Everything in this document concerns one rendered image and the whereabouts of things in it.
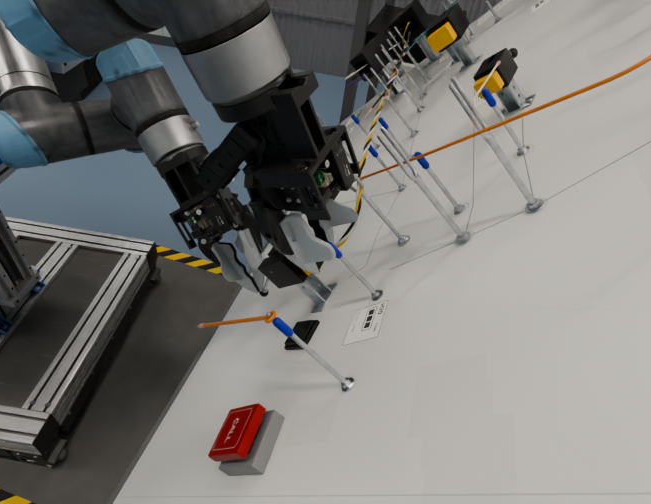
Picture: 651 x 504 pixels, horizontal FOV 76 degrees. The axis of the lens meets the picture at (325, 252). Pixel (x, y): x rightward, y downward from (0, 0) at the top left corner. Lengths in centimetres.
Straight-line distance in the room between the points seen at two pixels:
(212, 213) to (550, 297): 39
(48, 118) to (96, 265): 127
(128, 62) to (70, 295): 132
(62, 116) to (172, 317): 135
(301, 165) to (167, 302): 166
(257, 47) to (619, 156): 31
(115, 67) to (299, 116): 33
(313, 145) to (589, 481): 28
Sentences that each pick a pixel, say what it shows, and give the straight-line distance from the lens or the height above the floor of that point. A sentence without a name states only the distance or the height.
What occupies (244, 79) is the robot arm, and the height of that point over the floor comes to 139.
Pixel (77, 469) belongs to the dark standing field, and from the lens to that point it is 170.
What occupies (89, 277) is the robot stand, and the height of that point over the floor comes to 21.
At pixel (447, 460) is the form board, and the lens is 31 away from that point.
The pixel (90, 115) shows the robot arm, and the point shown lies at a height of 121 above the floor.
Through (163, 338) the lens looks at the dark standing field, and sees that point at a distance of 187.
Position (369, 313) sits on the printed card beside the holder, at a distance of 45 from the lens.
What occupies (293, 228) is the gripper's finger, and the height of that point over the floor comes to 124.
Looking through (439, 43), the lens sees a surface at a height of 128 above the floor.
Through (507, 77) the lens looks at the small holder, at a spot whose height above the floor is 134.
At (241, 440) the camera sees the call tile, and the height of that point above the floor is 112.
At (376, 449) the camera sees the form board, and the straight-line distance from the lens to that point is 35.
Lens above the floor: 152
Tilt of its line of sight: 44 degrees down
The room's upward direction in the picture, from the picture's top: 10 degrees clockwise
